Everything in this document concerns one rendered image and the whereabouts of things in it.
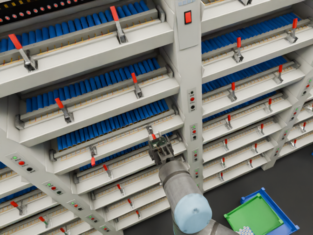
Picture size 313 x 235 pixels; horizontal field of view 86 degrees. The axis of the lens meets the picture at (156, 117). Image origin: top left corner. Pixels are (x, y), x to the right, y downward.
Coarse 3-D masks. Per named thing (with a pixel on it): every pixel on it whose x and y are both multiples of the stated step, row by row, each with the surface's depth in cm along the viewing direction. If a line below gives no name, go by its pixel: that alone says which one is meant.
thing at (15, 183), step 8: (0, 168) 71; (8, 168) 70; (0, 176) 71; (8, 176) 70; (16, 176) 71; (0, 184) 70; (8, 184) 69; (16, 184) 69; (24, 184) 69; (32, 184) 71; (0, 192) 68; (8, 192) 69; (16, 192) 72
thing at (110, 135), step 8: (168, 112) 78; (144, 120) 77; (152, 120) 77; (128, 128) 76; (136, 128) 77; (104, 136) 75; (112, 136) 75; (80, 144) 73; (88, 144) 73; (104, 144) 74; (64, 152) 72; (72, 152) 73; (80, 152) 73
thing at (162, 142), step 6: (156, 138) 60; (162, 138) 60; (168, 138) 58; (150, 144) 59; (156, 144) 58; (162, 144) 57; (168, 144) 56; (156, 150) 57; (162, 150) 56; (168, 150) 54; (156, 156) 58; (162, 156) 56; (168, 156) 52; (156, 162) 59; (162, 162) 53
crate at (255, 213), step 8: (248, 200) 122; (256, 200) 124; (264, 200) 119; (240, 208) 126; (248, 208) 124; (256, 208) 121; (264, 208) 119; (232, 216) 126; (240, 216) 124; (248, 216) 121; (256, 216) 119; (264, 216) 116; (272, 216) 114; (232, 224) 124; (240, 224) 121; (248, 224) 119; (256, 224) 116; (264, 224) 114; (272, 224) 112; (280, 224) 106; (256, 232) 114; (264, 232) 112
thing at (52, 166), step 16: (176, 112) 78; (144, 128) 78; (160, 128) 78; (176, 128) 81; (48, 144) 75; (112, 144) 75; (128, 144) 75; (48, 160) 70; (64, 160) 73; (80, 160) 73; (96, 160) 76
